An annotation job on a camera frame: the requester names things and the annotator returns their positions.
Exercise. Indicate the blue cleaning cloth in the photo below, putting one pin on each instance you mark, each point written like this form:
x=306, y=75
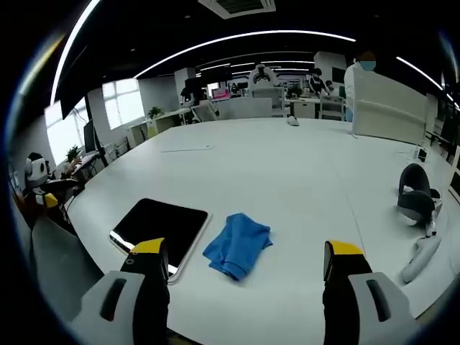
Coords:
x=239, y=244

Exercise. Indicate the pink box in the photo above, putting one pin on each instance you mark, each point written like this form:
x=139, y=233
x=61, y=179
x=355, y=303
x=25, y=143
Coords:
x=220, y=94

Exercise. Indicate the white handheld controller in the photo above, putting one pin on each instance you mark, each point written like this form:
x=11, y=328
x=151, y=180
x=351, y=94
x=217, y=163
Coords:
x=422, y=257

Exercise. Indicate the long ceiling light strip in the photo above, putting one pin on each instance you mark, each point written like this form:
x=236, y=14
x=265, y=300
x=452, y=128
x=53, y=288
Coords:
x=248, y=41
x=68, y=46

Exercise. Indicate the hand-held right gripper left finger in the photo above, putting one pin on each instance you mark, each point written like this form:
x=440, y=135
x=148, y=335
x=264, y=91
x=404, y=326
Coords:
x=118, y=298

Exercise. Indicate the white partition panel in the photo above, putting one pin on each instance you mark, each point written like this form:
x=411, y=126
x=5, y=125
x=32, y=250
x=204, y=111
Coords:
x=390, y=108

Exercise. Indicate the green potted plant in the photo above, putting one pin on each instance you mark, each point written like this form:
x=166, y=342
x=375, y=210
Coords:
x=74, y=154
x=155, y=112

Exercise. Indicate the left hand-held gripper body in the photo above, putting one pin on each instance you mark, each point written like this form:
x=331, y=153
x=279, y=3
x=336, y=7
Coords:
x=36, y=172

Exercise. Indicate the black desk monitor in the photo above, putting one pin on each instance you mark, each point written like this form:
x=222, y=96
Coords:
x=196, y=86

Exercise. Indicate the grey headset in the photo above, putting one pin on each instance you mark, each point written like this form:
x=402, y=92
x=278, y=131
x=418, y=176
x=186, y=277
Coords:
x=417, y=196

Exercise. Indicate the black monitor on stand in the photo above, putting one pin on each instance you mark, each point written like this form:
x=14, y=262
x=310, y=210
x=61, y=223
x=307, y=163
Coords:
x=91, y=138

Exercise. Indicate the black tablet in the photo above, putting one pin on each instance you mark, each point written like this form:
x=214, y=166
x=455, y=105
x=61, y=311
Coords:
x=161, y=230

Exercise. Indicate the small white object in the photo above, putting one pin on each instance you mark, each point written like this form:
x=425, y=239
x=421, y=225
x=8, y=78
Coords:
x=293, y=121

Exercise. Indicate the small white stand device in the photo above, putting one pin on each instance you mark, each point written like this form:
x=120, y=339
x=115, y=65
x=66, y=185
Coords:
x=421, y=154

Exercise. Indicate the white office chair with headrest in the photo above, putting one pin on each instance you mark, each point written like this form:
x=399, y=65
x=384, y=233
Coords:
x=265, y=88

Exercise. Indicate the white mesh chair back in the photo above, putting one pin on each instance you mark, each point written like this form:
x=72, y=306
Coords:
x=244, y=108

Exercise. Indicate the ceiling air vent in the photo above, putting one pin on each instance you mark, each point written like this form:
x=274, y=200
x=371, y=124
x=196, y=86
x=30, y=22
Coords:
x=237, y=7

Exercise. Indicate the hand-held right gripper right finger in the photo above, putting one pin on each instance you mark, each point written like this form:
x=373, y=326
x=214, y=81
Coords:
x=373, y=302

